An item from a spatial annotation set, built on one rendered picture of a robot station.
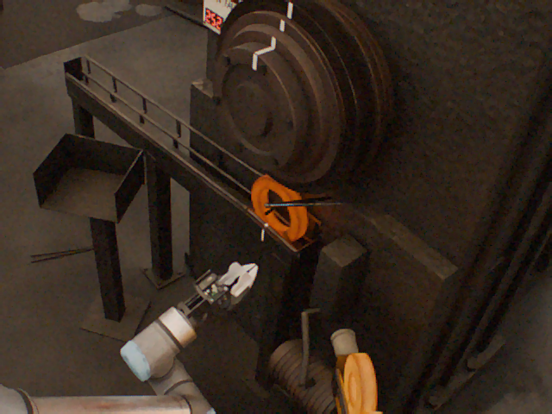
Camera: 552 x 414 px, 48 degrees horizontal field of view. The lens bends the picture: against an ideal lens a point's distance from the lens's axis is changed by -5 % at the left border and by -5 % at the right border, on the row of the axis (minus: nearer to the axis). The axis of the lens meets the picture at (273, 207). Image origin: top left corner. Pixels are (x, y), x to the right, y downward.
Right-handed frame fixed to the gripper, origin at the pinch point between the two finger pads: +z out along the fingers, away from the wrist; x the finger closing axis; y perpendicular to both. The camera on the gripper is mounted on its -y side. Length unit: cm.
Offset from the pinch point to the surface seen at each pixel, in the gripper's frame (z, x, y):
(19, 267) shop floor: -49, 101, -65
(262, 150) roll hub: 15.4, 8.8, 23.8
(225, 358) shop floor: -11, 20, -75
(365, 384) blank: -2.4, -39.9, 4.7
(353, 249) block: 21.1, -12.7, -1.1
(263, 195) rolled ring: 18.3, 18.1, -5.6
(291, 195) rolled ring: 20.3, 7.8, 2.4
